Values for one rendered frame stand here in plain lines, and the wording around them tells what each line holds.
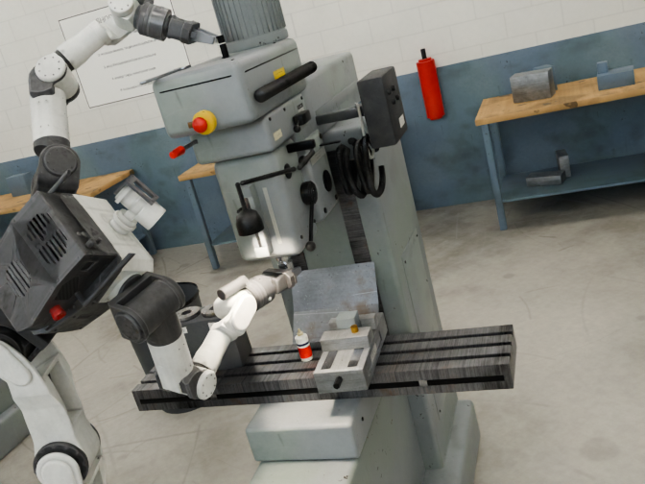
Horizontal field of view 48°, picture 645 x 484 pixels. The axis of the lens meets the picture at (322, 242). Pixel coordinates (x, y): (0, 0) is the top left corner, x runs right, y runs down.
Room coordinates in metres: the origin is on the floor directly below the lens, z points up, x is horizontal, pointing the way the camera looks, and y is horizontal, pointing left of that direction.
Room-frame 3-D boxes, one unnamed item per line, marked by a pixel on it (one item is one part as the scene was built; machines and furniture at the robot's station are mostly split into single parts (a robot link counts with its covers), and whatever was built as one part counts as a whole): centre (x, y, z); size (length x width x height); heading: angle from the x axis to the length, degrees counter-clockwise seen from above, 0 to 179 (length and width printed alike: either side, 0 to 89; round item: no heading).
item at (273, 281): (2.01, 0.19, 1.23); 0.13 x 0.12 x 0.10; 47
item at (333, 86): (2.55, -0.06, 1.66); 0.80 x 0.23 x 0.20; 159
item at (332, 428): (2.08, 0.13, 0.79); 0.50 x 0.35 x 0.12; 159
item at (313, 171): (2.26, 0.05, 1.47); 0.24 x 0.19 x 0.26; 69
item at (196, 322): (2.24, 0.45, 1.03); 0.22 x 0.12 x 0.20; 76
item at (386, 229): (2.66, -0.10, 0.78); 0.50 x 0.47 x 1.56; 159
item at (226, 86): (2.09, 0.12, 1.81); 0.47 x 0.26 x 0.16; 159
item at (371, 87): (2.24, -0.30, 1.62); 0.20 x 0.09 x 0.21; 159
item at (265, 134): (2.12, 0.11, 1.68); 0.34 x 0.24 x 0.10; 159
